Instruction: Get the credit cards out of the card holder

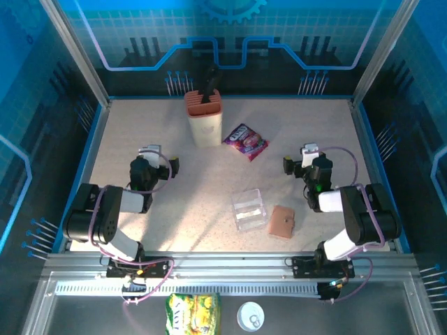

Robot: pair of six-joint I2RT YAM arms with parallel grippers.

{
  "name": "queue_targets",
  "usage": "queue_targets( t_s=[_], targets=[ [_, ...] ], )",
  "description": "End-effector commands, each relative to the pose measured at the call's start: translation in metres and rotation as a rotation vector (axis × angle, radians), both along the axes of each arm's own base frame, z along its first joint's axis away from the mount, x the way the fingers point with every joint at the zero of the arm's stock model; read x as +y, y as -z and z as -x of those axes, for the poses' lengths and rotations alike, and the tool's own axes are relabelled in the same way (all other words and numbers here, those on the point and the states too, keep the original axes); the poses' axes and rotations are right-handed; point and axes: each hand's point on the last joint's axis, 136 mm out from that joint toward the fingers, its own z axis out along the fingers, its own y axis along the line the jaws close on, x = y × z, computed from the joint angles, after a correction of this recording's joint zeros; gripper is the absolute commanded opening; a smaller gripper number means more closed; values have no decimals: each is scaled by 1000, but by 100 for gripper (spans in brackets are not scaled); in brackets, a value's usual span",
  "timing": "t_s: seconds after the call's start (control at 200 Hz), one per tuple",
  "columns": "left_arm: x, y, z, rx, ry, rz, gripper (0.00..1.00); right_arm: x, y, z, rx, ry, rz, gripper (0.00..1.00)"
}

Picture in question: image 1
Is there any tan leather card holder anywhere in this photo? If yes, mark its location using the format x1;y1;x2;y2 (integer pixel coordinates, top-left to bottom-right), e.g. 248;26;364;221
267;204;296;240

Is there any beige knife block orange top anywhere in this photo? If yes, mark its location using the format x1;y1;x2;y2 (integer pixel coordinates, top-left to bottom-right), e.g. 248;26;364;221
184;89;224;148

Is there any purple candy bag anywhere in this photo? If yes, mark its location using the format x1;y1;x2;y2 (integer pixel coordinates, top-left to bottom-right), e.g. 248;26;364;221
222;122;270;163

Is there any green yellow snack bag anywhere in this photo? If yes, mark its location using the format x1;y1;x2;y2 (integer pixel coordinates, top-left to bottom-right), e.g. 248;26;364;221
165;292;222;335

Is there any white tin can lid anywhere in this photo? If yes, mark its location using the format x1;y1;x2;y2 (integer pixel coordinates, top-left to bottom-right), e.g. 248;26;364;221
236;301;265;331

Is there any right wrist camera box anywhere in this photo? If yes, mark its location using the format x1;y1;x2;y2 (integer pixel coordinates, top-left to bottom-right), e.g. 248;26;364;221
301;143;321;169

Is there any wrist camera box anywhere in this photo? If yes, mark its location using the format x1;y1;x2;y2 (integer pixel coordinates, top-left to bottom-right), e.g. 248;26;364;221
138;144;164;168
301;143;321;169

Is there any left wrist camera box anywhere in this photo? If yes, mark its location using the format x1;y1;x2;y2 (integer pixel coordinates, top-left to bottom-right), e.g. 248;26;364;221
138;144;164;168

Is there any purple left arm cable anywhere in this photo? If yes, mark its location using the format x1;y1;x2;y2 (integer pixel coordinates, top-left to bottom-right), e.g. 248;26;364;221
89;148;175;335

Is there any black knife handle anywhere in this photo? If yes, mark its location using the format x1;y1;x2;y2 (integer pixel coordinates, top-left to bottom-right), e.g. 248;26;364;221
200;64;221;105

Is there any aluminium table rail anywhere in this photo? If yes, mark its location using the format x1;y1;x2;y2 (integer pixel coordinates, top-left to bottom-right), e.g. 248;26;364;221
43;251;420;276

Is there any grey slotted cable duct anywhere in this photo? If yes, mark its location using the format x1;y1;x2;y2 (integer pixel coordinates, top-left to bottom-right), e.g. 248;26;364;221
54;281;322;297

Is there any aluminium frame post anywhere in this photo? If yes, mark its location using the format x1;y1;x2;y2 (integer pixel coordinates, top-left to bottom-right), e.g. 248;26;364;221
38;0;113;107
350;0;420;107

